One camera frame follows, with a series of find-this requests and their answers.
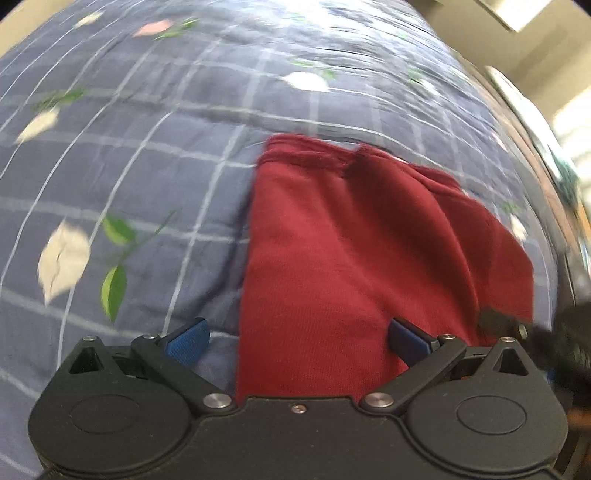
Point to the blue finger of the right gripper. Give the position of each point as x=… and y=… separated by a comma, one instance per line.
x=503, y=325

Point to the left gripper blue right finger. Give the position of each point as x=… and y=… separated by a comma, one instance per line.
x=429, y=361

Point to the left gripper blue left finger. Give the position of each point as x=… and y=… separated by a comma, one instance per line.
x=169, y=360

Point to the red long-sleeve shirt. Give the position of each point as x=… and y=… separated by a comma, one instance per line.
x=344, y=241

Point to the light blue floral pillow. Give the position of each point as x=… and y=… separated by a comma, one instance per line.
x=559, y=165

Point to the blue plaid floral quilt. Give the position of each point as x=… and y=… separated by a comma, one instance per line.
x=129, y=135

